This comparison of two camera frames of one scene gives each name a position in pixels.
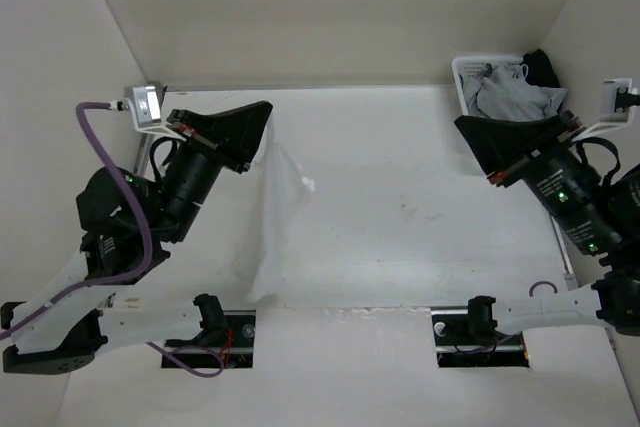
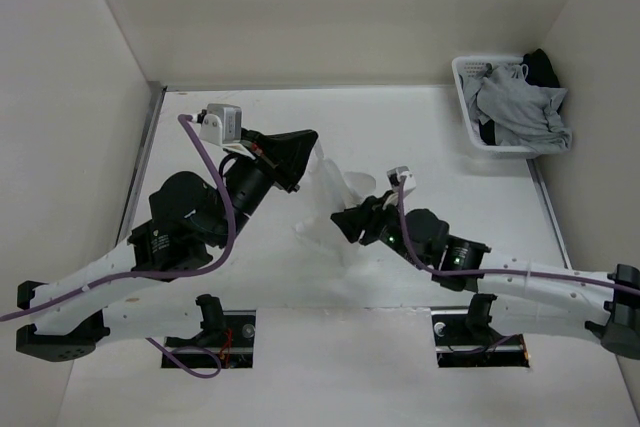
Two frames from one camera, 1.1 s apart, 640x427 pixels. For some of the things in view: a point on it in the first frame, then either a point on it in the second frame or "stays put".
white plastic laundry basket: (468, 67) stays put
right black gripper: (496, 142) → (353, 220)
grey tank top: (500, 93) stays put
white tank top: (283, 189) → (327, 189)
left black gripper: (235, 135) → (284, 156)
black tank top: (540, 71) stays put
